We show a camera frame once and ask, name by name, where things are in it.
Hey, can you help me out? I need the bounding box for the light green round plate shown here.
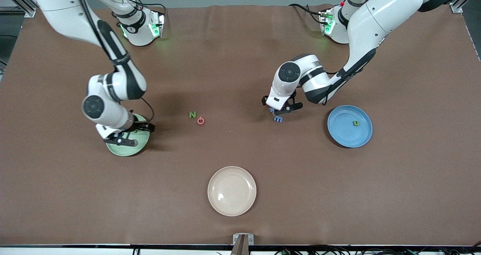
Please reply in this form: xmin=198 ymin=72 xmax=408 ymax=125
xmin=106 ymin=113 xmax=151 ymax=157

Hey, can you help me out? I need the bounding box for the brown table cover cloth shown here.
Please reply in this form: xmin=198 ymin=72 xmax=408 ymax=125
xmin=0 ymin=4 xmax=481 ymax=246

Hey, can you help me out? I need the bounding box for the blue round plate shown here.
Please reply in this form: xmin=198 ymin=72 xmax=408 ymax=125
xmin=327 ymin=105 xmax=373 ymax=148

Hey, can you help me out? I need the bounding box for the beige round plate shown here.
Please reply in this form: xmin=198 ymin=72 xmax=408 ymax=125
xmin=207 ymin=166 xmax=257 ymax=217

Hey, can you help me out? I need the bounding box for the black left arm base cable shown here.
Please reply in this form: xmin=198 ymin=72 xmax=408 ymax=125
xmin=289 ymin=3 xmax=324 ymax=24

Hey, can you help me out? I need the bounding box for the black arm base cable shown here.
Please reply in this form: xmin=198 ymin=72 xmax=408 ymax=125
xmin=130 ymin=0 xmax=166 ymax=19
xmin=289 ymin=3 xmax=324 ymax=24

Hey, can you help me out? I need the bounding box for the black right arm base cable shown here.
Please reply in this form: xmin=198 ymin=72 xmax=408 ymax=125
xmin=130 ymin=0 xmax=166 ymax=19

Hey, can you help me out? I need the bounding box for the grey metal bracket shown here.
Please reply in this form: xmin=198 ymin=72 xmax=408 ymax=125
xmin=233 ymin=233 xmax=254 ymax=246

